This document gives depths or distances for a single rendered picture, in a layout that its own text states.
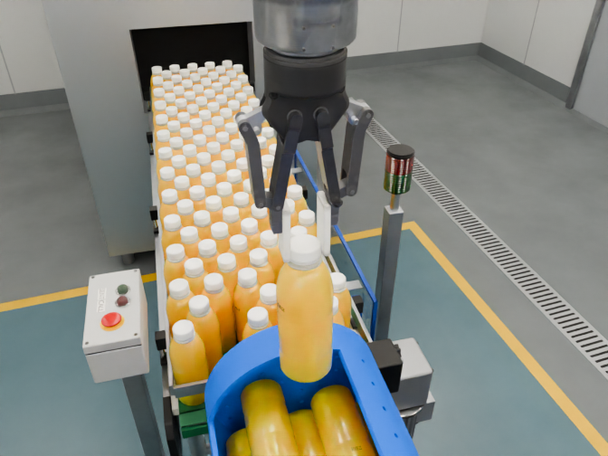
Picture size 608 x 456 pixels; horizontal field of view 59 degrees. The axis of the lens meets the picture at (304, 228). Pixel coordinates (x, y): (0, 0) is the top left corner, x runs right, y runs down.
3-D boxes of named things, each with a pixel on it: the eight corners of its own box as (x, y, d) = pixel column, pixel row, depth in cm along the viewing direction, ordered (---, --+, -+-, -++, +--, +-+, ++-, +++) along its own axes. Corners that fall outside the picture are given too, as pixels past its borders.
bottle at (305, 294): (312, 341, 76) (311, 228, 66) (343, 372, 71) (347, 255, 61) (269, 362, 72) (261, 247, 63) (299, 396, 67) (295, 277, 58)
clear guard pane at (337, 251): (361, 426, 156) (374, 302, 127) (296, 260, 217) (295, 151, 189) (362, 425, 156) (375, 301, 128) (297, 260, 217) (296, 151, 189)
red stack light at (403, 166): (391, 177, 122) (392, 161, 119) (380, 164, 127) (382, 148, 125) (417, 174, 123) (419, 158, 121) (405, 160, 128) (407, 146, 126)
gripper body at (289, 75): (266, 61, 44) (270, 160, 50) (365, 52, 46) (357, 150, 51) (250, 33, 50) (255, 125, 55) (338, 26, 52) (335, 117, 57)
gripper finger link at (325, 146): (303, 98, 53) (317, 93, 53) (322, 189, 60) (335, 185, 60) (313, 114, 50) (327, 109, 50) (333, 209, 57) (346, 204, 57)
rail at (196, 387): (175, 398, 104) (173, 388, 103) (175, 395, 105) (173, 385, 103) (371, 358, 113) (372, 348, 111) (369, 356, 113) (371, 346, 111)
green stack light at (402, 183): (388, 195, 125) (391, 177, 122) (378, 182, 130) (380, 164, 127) (414, 192, 126) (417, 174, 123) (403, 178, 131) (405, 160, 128)
